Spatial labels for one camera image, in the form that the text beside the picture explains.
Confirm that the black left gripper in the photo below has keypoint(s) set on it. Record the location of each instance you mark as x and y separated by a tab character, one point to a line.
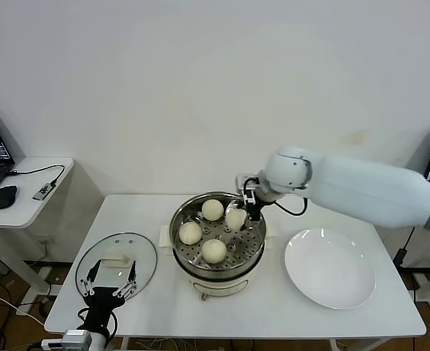
101	303

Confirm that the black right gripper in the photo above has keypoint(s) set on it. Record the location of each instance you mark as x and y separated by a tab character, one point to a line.
254	211

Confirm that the white steamed baozi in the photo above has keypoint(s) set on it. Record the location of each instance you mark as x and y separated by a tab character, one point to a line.
190	233
212	209
214	251
234	218

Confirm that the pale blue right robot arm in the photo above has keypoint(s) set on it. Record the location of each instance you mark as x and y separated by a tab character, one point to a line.
346	183

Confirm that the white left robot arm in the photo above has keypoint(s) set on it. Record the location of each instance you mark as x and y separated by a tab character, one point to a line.
99	343

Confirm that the perforated steel steamer basket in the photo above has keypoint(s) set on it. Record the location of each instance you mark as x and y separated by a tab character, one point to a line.
255	234

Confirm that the cream electric cooking pot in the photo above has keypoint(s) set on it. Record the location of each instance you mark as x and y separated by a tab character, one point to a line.
218	283

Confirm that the large white plate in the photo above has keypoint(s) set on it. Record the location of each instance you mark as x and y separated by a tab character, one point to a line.
328	270

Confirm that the small grey USB hub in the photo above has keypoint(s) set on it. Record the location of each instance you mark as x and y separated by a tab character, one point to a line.
43	191

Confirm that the black computer mouse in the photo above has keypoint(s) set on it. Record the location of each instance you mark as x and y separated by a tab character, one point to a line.
4	197

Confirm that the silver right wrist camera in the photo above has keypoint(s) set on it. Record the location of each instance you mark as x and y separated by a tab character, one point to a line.
243	180

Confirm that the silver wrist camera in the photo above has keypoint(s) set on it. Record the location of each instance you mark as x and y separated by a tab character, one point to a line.
76	338
243	180

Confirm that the white wall socket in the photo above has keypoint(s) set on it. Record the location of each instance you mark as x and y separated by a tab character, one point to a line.
46	241

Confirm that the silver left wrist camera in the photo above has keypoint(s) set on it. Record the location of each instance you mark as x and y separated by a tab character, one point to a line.
76	338

